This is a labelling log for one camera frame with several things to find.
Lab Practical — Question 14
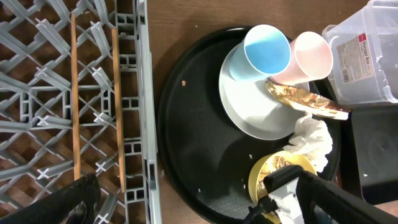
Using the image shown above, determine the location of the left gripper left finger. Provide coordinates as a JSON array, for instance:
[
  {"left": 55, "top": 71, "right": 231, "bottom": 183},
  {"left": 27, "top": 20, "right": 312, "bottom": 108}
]
[{"left": 1, "top": 174, "right": 101, "bottom": 224}]

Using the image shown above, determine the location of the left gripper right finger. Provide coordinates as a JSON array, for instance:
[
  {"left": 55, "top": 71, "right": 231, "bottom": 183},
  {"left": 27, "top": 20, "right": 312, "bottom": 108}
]
[{"left": 245, "top": 165, "right": 397, "bottom": 224}]

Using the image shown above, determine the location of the yellow bowl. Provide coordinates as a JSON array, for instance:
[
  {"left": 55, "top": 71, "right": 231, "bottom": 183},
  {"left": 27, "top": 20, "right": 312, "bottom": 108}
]
[{"left": 248, "top": 151, "right": 317, "bottom": 223}]

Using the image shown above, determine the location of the wooden chopstick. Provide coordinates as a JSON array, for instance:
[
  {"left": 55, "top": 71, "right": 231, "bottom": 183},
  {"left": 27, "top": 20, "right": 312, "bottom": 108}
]
[
  {"left": 111, "top": 28, "right": 126, "bottom": 193},
  {"left": 71, "top": 13, "right": 81, "bottom": 180}
]

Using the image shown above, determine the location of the grey plastic dishwasher rack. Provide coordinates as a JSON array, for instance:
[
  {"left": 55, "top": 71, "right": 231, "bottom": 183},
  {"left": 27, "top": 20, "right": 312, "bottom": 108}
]
[{"left": 1, "top": 0, "right": 162, "bottom": 223}]

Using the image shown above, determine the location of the crumpled white paper napkin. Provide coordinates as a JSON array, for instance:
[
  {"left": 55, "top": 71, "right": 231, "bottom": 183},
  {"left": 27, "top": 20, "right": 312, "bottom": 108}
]
[{"left": 283, "top": 114, "right": 333, "bottom": 173}]

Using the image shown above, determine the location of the black rectangular tray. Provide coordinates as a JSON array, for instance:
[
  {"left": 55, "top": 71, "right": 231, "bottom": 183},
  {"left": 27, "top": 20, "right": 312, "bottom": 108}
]
[{"left": 351, "top": 106, "right": 397, "bottom": 205}]

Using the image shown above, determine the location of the gold foil snack wrapper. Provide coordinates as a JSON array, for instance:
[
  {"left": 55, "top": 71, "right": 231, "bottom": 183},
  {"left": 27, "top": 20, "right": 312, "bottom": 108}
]
[{"left": 265, "top": 81, "right": 350, "bottom": 120}]

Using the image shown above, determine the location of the white round plate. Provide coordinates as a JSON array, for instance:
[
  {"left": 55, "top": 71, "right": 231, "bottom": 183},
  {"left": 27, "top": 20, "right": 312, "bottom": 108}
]
[{"left": 218, "top": 47, "right": 305, "bottom": 141}]

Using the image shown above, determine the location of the round black serving tray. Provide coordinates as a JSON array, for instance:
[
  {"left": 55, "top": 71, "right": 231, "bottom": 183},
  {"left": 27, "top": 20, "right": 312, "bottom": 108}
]
[{"left": 155, "top": 26, "right": 342, "bottom": 224}]

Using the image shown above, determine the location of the pink plastic cup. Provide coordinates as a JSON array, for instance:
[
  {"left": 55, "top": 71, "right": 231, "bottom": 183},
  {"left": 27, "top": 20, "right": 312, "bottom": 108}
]
[{"left": 271, "top": 31, "right": 333, "bottom": 85}]

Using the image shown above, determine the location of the clear plastic storage bin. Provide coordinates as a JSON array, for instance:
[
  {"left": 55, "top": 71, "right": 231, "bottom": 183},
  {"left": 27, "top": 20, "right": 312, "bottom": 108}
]
[{"left": 322, "top": 0, "right": 397, "bottom": 105}]

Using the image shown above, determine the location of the blue plastic cup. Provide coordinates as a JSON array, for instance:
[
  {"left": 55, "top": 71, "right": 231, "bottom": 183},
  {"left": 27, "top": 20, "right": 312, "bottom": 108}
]
[{"left": 229, "top": 24, "right": 291, "bottom": 82}]

